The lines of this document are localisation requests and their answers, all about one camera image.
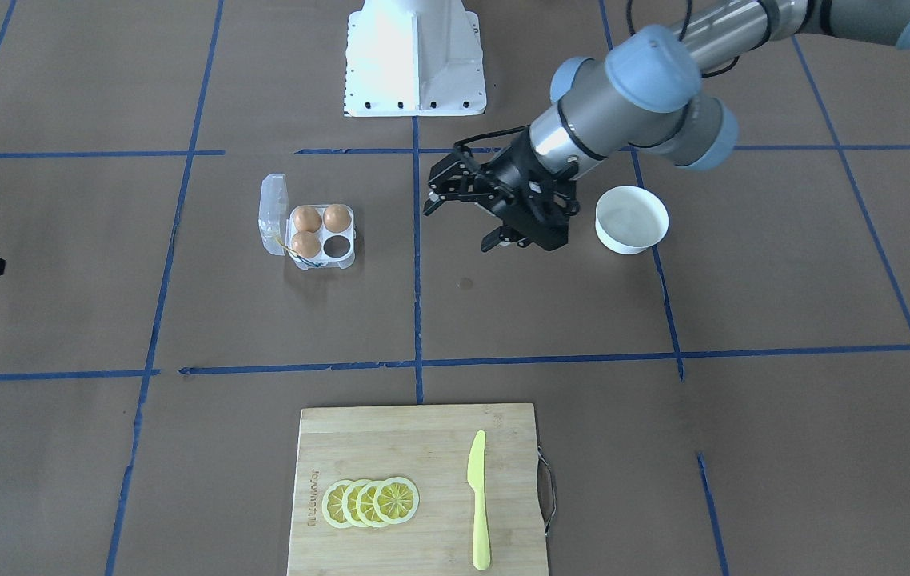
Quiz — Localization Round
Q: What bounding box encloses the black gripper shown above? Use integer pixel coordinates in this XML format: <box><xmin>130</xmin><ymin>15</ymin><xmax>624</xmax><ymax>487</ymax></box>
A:
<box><xmin>423</xmin><ymin>132</ymin><xmax>579</xmax><ymax>253</ymax></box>

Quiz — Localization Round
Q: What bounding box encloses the brown egg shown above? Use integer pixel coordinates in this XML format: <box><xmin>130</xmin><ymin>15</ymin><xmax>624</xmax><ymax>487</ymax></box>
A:
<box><xmin>322</xmin><ymin>204</ymin><xmax>353</xmax><ymax>234</ymax></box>
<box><xmin>290</xmin><ymin>205</ymin><xmax>323</xmax><ymax>233</ymax></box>
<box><xmin>289</xmin><ymin>232</ymin><xmax>322</xmax><ymax>260</ymax></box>

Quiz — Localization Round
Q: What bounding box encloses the clear plastic egg box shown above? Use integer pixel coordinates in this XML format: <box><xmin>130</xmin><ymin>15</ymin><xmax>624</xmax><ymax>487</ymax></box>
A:
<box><xmin>257</xmin><ymin>174</ymin><xmax>357</xmax><ymax>270</ymax></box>

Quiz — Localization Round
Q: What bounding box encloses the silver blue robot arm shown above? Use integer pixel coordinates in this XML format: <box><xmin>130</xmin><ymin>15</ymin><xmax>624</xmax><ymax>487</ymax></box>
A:
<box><xmin>345</xmin><ymin>1</ymin><xmax>910</xmax><ymax>252</ymax></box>

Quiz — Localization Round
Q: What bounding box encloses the brown egg back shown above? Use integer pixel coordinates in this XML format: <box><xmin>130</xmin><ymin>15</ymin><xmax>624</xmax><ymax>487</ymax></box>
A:
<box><xmin>290</xmin><ymin>205</ymin><xmax>323</xmax><ymax>233</ymax></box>

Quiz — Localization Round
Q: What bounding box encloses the brown egg front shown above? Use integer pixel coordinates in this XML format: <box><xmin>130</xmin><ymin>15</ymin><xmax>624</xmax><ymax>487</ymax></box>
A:
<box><xmin>289</xmin><ymin>232</ymin><xmax>322</xmax><ymax>260</ymax></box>

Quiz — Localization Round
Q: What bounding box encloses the blue tape strip lengthwise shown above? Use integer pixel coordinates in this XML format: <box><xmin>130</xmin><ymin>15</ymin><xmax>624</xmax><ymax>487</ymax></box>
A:
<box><xmin>411</xmin><ymin>117</ymin><xmax>425</xmax><ymax>405</ymax></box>

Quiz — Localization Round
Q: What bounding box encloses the white bowl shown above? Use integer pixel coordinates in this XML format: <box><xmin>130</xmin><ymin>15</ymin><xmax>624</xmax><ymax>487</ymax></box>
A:
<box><xmin>595</xmin><ymin>186</ymin><xmax>670</xmax><ymax>255</ymax></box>

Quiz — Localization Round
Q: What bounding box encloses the bamboo cutting board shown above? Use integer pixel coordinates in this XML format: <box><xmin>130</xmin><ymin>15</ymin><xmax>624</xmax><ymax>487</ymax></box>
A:
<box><xmin>286</xmin><ymin>402</ymin><xmax>548</xmax><ymax>575</ymax></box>

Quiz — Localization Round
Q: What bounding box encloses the lemon slice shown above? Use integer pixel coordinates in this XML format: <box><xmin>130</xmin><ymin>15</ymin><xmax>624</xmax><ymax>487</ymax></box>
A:
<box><xmin>375</xmin><ymin>477</ymin><xmax>420</xmax><ymax>526</ymax></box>
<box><xmin>321</xmin><ymin>480</ymin><xmax>353</xmax><ymax>529</ymax></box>
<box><xmin>355</xmin><ymin>481</ymin><xmax>386</xmax><ymax>528</ymax></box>
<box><xmin>341</xmin><ymin>478</ymin><xmax>369</xmax><ymax>528</ymax></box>

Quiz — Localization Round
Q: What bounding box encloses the yellow plastic knife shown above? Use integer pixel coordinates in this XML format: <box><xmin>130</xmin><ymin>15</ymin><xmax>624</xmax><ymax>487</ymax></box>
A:
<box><xmin>466</xmin><ymin>430</ymin><xmax>492</xmax><ymax>571</ymax></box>

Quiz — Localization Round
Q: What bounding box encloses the blue tape strip crosswise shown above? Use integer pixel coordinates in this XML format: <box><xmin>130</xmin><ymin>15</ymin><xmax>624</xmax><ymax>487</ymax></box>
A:
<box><xmin>0</xmin><ymin>344</ymin><xmax>910</xmax><ymax>382</ymax></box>

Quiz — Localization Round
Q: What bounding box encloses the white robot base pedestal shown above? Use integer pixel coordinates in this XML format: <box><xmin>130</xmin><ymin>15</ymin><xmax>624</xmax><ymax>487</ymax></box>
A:
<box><xmin>343</xmin><ymin>1</ymin><xmax>488</xmax><ymax>118</ymax></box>

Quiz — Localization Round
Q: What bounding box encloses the metal cutting board handle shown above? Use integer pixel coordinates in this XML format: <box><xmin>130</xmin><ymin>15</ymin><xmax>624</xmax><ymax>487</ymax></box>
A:
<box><xmin>537</xmin><ymin>445</ymin><xmax>560</xmax><ymax>538</ymax></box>

